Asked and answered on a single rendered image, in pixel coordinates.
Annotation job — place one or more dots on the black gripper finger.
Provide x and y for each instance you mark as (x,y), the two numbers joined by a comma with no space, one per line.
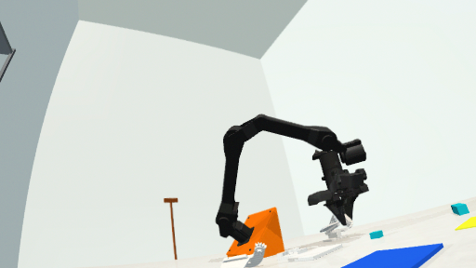
(337,208)
(348,205)

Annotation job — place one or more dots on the small teal block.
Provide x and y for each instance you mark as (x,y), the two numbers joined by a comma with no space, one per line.
(460,209)

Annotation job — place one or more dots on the small cyan cube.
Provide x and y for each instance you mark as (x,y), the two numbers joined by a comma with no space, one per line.
(377,234)

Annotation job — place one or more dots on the white flat plate with holes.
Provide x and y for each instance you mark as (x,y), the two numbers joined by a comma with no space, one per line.
(290,253)

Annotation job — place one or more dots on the yellow flat rectangular plate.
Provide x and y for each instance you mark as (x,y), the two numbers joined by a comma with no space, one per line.
(471,222)

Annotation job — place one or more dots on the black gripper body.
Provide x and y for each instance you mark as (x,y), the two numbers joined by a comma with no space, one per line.
(331,194)

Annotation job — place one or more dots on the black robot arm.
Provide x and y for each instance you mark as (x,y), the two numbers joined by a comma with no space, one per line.
(351,152)

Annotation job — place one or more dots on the blue flat plate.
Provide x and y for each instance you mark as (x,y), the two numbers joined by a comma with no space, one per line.
(412,257)

